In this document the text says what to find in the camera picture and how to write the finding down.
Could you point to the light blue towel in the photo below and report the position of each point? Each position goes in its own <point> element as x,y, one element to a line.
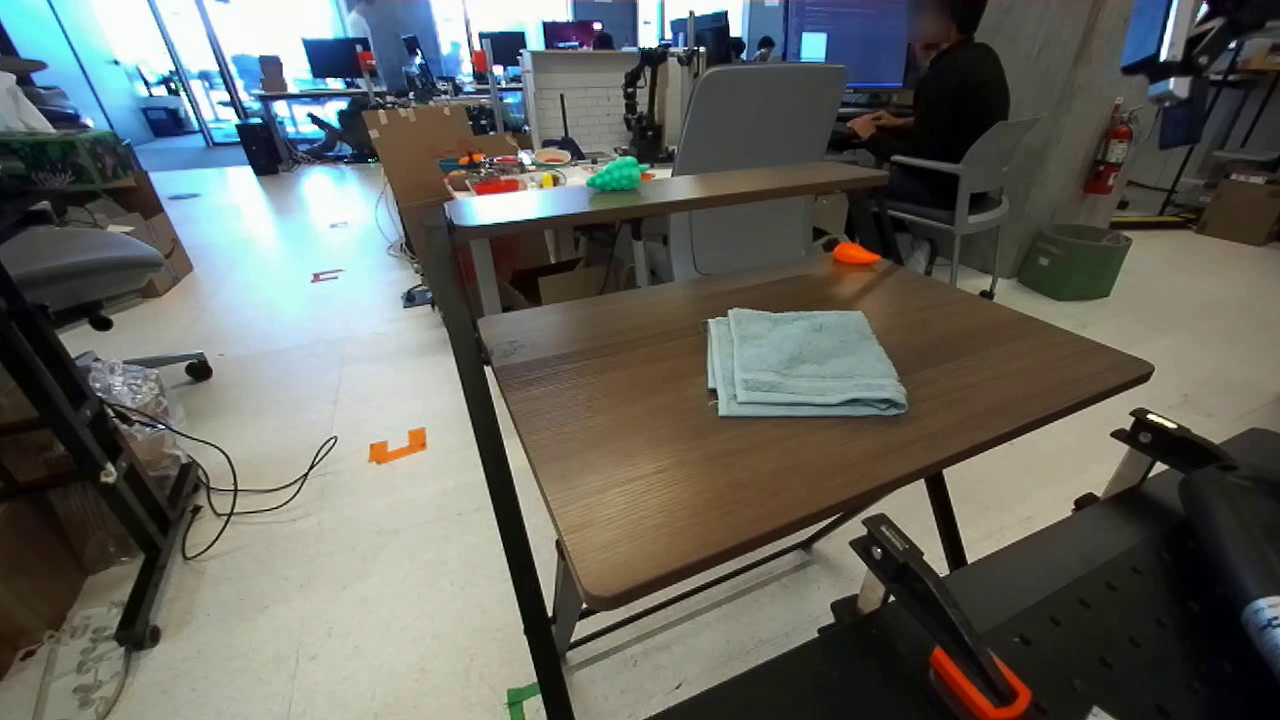
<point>801,361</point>

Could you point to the brown cardboard box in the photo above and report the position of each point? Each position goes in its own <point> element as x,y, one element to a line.
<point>566,282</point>
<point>158,241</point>
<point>1240,209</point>

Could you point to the long wooden side table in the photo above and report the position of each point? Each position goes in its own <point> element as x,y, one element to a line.
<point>641,201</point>

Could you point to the green crumpled object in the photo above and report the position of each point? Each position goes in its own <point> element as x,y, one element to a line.
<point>617,175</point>

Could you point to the round orange object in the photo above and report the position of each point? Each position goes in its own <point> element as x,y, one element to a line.
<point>855,253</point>

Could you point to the red orange toy pile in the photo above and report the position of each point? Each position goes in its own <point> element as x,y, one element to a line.
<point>488,175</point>

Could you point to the black desktop machine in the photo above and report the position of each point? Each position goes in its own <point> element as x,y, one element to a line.
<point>644,113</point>

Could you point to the orange floor tape marker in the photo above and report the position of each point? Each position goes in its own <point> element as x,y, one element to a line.
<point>396,451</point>

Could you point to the large grey chair back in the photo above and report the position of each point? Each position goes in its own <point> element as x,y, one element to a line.
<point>763,120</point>

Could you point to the white board panel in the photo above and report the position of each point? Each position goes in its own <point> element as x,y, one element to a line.
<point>581,92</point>

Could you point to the brown cardboard panel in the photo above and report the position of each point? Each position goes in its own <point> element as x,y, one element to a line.
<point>423,155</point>

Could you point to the brown wooden table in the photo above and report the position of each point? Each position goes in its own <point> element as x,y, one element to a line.
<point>946,519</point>

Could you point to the large blue screen monitor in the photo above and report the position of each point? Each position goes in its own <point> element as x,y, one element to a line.
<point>844,40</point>

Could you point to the grey armchair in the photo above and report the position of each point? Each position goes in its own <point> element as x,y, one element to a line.
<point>988,175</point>

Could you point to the person in black shirt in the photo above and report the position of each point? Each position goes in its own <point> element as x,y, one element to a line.
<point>954,100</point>

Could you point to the black waste bin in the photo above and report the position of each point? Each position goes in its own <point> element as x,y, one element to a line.
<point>262,144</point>

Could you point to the green plastic bin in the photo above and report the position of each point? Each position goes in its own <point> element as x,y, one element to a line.
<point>1074,262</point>

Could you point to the red fire extinguisher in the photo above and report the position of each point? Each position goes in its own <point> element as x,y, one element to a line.
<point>1109,155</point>

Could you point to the clear plastic wrap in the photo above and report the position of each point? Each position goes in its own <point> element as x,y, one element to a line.
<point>123,386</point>

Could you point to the black metal stand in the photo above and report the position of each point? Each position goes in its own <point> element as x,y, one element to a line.
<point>95,455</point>

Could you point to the grey office chair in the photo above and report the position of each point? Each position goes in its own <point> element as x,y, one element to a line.
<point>73,262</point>

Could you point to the black tripod stand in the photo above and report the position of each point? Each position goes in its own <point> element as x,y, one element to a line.
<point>1207,92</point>

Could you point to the stacked brown boxes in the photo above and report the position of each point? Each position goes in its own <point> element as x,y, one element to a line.
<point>41,562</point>

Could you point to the white patterned cloth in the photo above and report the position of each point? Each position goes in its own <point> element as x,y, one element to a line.
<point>83,665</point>

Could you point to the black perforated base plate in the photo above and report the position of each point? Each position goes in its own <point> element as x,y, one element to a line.
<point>1092,625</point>

